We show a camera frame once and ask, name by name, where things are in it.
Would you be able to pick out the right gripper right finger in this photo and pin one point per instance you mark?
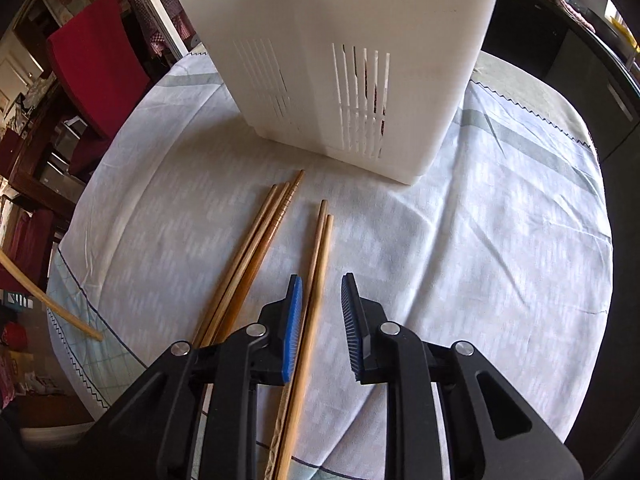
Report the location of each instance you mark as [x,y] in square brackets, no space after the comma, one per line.
[450,412]

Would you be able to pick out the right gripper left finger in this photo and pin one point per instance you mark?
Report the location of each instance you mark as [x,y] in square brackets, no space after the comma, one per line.
[193,412]

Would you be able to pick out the light wooden chopstick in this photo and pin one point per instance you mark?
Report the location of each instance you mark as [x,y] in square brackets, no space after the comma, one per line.
[296,399]
[283,407]

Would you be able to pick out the dark brown wooden chopstick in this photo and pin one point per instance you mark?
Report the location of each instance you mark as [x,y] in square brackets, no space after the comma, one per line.
[257,255]

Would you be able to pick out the tan wooden chopstick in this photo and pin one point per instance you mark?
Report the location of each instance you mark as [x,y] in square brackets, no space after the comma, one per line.
[219,313]

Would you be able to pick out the pale chopstick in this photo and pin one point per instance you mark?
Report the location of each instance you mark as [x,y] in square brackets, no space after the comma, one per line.
[39,294]

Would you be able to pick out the patterned grey tablecloth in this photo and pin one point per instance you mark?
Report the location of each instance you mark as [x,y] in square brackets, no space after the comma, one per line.
[504,242]

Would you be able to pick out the red upholstered chair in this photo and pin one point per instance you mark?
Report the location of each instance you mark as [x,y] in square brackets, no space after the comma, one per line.
[95,64]

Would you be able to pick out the white plastic utensil holder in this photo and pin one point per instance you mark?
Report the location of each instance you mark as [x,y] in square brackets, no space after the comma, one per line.
[373,83]

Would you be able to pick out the checkered hanging apron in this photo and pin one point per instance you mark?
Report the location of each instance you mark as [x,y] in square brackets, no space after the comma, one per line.
[166,27]

